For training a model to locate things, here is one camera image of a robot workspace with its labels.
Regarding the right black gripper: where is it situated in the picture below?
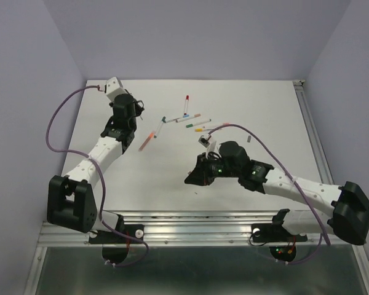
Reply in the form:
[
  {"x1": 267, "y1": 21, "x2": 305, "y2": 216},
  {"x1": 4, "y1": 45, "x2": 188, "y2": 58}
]
[{"x1": 184, "y1": 152, "x2": 240, "y2": 186}]

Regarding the dark green capped marker pen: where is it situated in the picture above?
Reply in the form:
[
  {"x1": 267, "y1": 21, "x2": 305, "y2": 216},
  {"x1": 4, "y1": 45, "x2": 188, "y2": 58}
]
[{"x1": 154, "y1": 116, "x2": 166, "y2": 138}]

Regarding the red capped marker pen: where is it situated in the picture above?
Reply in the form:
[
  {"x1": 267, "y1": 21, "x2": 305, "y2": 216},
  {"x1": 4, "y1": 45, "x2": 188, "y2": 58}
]
[{"x1": 183, "y1": 95, "x2": 189, "y2": 116}]

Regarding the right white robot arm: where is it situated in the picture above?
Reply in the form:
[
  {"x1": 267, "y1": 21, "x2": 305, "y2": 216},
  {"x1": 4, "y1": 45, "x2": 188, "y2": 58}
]
[{"x1": 185, "y1": 141, "x2": 369, "y2": 245}]

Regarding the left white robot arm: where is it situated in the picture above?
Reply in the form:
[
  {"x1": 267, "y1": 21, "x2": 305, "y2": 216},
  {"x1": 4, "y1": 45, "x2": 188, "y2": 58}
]
[{"x1": 47, "y1": 89, "x2": 144, "y2": 242}]

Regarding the yellow capped marker pen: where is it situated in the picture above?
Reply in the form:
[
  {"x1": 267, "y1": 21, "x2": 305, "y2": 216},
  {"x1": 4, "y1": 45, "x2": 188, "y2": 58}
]
[{"x1": 194, "y1": 127, "x2": 222, "y2": 132}]

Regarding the pink capped marker pen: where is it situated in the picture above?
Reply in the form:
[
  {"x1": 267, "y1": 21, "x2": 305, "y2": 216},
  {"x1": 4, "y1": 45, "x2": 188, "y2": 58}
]
[{"x1": 202, "y1": 122, "x2": 229, "y2": 129}]

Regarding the peach capped marker pen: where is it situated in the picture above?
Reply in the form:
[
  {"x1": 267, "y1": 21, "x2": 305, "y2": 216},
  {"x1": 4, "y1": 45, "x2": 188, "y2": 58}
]
[{"x1": 175, "y1": 113, "x2": 201, "y2": 123}]

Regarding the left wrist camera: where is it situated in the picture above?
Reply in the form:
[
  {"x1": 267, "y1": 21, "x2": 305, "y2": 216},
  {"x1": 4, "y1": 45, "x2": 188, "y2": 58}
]
[{"x1": 105, "y1": 77, "x2": 127, "y2": 101}]

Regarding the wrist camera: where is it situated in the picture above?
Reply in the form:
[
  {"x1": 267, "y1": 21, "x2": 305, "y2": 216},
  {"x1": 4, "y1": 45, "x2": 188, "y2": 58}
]
[
  {"x1": 198, "y1": 135, "x2": 211, "y2": 148},
  {"x1": 105, "y1": 77, "x2": 127, "y2": 101}
]

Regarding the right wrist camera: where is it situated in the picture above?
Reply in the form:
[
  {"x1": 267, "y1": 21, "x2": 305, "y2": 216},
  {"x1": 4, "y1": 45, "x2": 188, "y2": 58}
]
[{"x1": 198, "y1": 135, "x2": 211, "y2": 148}]

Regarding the aluminium front rail frame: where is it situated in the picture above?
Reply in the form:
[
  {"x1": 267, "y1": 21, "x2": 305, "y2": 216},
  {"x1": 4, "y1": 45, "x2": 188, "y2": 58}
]
[{"x1": 25, "y1": 211, "x2": 369, "y2": 294}]

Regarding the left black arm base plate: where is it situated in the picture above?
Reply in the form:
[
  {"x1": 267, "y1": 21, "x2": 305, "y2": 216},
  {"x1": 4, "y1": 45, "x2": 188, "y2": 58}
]
[{"x1": 88, "y1": 224, "x2": 145, "y2": 245}]

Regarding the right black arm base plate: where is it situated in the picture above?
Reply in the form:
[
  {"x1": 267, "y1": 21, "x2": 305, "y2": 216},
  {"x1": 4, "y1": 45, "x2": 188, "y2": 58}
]
[{"x1": 250, "y1": 223, "x2": 308, "y2": 243}]

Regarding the aluminium right side rail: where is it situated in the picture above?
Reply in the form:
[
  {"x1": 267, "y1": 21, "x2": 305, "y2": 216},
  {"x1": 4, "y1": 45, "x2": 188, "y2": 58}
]
[{"x1": 293, "y1": 80, "x2": 334, "y2": 184}]

